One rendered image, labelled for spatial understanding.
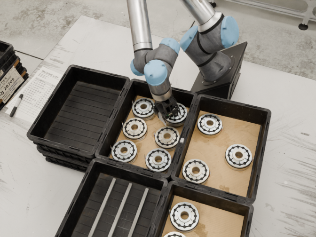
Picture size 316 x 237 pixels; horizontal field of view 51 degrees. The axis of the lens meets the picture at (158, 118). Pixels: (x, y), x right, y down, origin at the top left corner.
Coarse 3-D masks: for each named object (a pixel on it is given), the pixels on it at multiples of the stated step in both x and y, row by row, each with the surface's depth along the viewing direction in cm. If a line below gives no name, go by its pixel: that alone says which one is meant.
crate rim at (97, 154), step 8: (136, 80) 142; (144, 80) 142; (128, 88) 140; (176, 88) 139; (120, 104) 136; (192, 104) 135; (112, 120) 132; (184, 128) 128; (104, 136) 128; (96, 152) 124; (176, 152) 122; (112, 160) 122; (136, 168) 120; (144, 168) 120; (160, 176) 118; (168, 176) 117
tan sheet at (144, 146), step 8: (152, 120) 143; (160, 120) 142; (152, 128) 140; (176, 128) 140; (120, 136) 139; (152, 136) 138; (136, 144) 137; (144, 144) 136; (152, 144) 136; (144, 152) 134; (136, 160) 133; (144, 160) 132; (160, 160) 132
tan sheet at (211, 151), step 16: (208, 112) 143; (224, 128) 138; (240, 128) 138; (256, 128) 138; (192, 144) 135; (208, 144) 135; (224, 144) 134; (256, 144) 133; (208, 160) 131; (224, 160) 130; (224, 176) 127; (240, 176) 126; (240, 192) 123
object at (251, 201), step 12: (204, 96) 136; (252, 108) 131; (264, 108) 131; (192, 120) 130; (264, 132) 125; (264, 144) 122; (180, 156) 121; (180, 180) 116; (216, 192) 113; (228, 192) 113
